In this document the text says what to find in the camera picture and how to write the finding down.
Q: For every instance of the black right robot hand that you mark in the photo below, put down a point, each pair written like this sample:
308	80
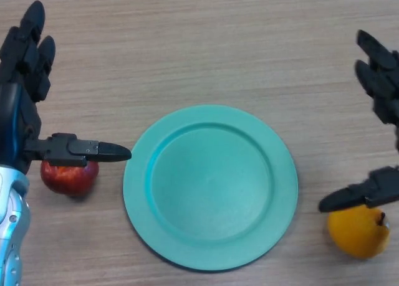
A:
383	80

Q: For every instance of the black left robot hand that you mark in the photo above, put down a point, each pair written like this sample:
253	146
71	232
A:
15	111

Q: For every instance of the yellow pear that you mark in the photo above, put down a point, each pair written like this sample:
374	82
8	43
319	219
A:
355	233

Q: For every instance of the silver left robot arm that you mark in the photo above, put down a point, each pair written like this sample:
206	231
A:
11	223

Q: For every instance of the green round plate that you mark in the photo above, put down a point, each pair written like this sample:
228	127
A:
212	186

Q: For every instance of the red apple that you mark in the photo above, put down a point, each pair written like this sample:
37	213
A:
68	180

